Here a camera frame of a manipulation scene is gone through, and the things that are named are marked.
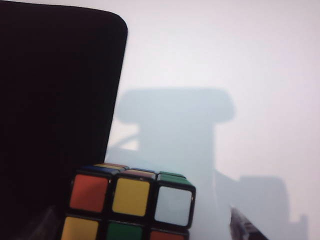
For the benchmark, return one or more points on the black mouse pad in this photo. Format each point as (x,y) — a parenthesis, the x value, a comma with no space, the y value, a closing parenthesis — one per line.
(50,87)

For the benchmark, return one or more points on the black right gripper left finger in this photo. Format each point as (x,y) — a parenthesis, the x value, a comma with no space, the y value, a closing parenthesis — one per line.
(47,225)

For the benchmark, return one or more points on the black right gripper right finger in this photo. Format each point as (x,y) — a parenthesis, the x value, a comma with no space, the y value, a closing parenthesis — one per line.
(245,228)

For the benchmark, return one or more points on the multicoloured Rubik's cube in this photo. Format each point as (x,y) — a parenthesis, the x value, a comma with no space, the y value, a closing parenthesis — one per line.
(130,200)

